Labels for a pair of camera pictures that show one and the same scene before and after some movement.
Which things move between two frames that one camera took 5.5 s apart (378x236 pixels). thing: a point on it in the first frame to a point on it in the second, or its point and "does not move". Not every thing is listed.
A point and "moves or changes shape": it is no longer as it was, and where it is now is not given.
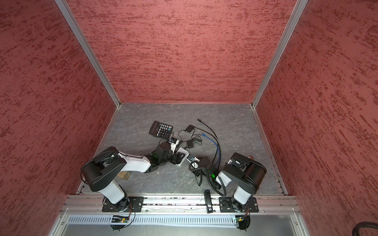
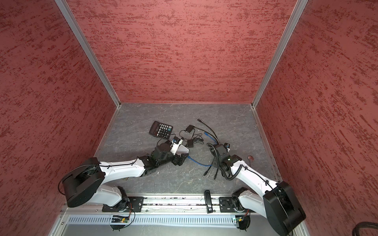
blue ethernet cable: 206,136 moves or changes shape
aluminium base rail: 179,204 does not move
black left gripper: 177,158 does not move
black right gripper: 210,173 to 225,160
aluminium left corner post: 72,20 does not move
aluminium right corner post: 293,21 does not move
